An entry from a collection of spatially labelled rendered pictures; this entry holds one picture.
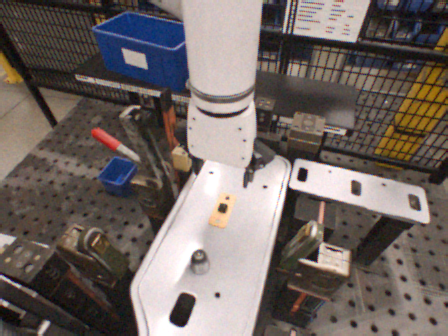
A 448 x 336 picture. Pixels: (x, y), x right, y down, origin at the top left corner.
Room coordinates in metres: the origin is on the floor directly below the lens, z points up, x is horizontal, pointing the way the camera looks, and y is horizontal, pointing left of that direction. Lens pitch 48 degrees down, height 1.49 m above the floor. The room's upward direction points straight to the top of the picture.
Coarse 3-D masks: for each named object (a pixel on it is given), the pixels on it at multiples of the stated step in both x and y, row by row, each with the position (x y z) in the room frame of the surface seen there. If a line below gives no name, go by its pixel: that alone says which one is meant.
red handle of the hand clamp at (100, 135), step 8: (96, 136) 0.39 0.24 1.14; (104, 136) 0.39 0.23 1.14; (104, 144) 0.39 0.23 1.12; (112, 144) 0.39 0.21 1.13; (120, 144) 0.39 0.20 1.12; (120, 152) 0.38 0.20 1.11; (128, 152) 0.38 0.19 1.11; (136, 160) 0.37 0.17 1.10; (144, 168) 0.37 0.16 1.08; (160, 176) 0.36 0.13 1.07
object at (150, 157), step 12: (132, 108) 0.38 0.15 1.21; (132, 120) 0.36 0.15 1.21; (144, 120) 0.35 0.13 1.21; (132, 132) 0.35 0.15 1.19; (144, 132) 0.38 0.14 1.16; (132, 144) 0.36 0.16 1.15; (144, 144) 0.35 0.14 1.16; (156, 144) 0.38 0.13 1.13; (144, 156) 0.35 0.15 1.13; (156, 156) 0.38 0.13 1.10
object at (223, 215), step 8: (224, 192) 0.36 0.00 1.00; (224, 200) 0.34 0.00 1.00; (232, 200) 0.34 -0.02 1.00; (216, 208) 0.32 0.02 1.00; (224, 208) 0.31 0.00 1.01; (232, 208) 0.32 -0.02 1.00; (216, 216) 0.30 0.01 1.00; (224, 216) 0.30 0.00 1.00; (216, 224) 0.28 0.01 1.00; (224, 224) 0.28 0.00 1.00
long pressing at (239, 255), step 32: (192, 192) 0.36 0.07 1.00; (256, 192) 0.36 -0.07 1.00; (192, 224) 0.28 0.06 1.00; (256, 224) 0.28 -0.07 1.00; (160, 256) 0.22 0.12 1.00; (224, 256) 0.22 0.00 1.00; (256, 256) 0.22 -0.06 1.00; (160, 288) 0.16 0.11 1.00; (192, 288) 0.16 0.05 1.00; (224, 288) 0.16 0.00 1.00; (256, 288) 0.16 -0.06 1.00; (160, 320) 0.11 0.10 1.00; (192, 320) 0.11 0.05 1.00; (224, 320) 0.11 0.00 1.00; (256, 320) 0.11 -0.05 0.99
